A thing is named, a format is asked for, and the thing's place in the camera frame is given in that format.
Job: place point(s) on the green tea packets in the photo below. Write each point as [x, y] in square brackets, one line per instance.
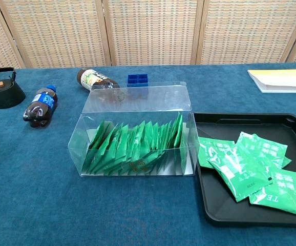
[122, 148]

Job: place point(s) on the clear plastic box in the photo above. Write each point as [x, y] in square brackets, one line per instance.
[99, 103]

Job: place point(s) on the yellow and white booklet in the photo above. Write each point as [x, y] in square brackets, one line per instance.
[283, 79]

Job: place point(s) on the blue table cloth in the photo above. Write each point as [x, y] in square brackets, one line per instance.
[35, 192]

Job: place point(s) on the woven wicker folding screen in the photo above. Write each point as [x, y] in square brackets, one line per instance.
[148, 30]

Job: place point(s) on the brown tea bottle printed label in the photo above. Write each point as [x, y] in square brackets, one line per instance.
[91, 79]

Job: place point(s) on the blue plastic crate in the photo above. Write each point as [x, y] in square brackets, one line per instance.
[137, 78]

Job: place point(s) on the cola bottle with blue label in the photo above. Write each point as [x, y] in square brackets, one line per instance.
[39, 107]

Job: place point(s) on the black square plastic tray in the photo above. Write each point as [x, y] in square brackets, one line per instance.
[222, 205]

